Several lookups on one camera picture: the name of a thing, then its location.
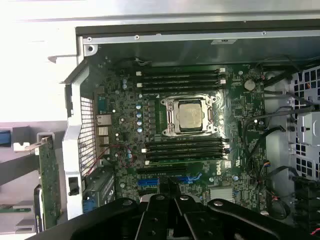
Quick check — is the blue power supply latch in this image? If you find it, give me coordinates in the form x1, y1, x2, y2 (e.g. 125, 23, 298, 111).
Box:
83, 198, 98, 213

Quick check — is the CPU with thermal paste residue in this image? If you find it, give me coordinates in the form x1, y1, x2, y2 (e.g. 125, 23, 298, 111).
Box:
178, 102, 202, 132

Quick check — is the silver CPU in socket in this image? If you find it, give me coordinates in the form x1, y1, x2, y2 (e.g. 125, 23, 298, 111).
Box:
159, 94, 220, 137

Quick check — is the silver metal drive bay cage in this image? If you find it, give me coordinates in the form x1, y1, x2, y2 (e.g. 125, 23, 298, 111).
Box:
264, 67, 320, 181

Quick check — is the green motherboard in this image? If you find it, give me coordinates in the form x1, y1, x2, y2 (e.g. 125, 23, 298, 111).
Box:
94, 59, 267, 216

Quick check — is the black chassis intrusion switch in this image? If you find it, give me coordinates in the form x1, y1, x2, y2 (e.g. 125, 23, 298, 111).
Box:
67, 176, 80, 197

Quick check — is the thin black cable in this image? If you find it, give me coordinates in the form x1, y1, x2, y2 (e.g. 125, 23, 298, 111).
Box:
243, 115, 287, 182

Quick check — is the black RAM slot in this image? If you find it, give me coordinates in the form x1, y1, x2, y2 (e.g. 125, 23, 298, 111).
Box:
142, 85, 222, 95
142, 74, 222, 82
136, 79, 227, 88
141, 144, 231, 154
136, 67, 227, 77
144, 151, 230, 161
143, 138, 231, 147

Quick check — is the blue disk caddy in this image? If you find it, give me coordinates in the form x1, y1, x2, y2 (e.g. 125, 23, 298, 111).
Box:
0, 127, 13, 146

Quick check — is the black round internal speaker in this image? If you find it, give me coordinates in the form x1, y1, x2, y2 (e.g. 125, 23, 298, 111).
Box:
270, 198, 289, 221

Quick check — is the grey parts rack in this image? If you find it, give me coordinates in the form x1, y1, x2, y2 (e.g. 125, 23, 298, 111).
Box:
0, 121, 68, 240

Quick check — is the red black twisted wire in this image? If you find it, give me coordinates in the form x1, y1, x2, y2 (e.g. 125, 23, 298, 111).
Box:
82, 143, 136, 176

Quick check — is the black open PC case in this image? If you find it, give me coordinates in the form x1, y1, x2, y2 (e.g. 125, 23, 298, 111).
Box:
47, 14, 320, 240

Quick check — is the grey power supply unit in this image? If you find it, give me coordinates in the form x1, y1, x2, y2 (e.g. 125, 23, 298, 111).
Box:
82, 164, 118, 213

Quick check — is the silver coin cell battery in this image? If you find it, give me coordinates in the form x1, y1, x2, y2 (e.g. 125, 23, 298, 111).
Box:
243, 78, 256, 92

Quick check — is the black plastic fan shroud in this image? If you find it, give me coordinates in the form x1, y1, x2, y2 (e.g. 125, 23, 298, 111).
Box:
292, 174, 320, 237

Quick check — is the teal port connector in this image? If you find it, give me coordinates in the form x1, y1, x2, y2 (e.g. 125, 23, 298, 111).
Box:
96, 95, 108, 115

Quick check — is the silver chipset heatsink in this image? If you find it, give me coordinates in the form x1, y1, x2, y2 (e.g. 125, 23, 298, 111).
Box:
209, 187, 234, 201

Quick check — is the thick black cable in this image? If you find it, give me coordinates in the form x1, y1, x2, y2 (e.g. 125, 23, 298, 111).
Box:
262, 88, 316, 123

